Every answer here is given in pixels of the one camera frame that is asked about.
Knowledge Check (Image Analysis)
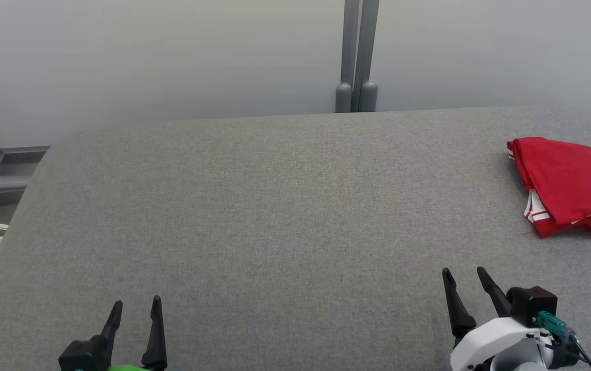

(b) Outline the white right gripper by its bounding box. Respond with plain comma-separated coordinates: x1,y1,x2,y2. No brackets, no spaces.
442,266,553,371

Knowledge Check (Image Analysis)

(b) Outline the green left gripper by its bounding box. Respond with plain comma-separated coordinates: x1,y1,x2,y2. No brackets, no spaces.
100,295,168,371

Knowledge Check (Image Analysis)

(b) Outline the red and white shirt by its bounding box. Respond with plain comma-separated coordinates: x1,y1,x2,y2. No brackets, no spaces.
506,137,591,227

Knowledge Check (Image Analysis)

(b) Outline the grey partition post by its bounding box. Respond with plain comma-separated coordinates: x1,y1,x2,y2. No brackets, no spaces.
335,0,361,113
357,0,380,113

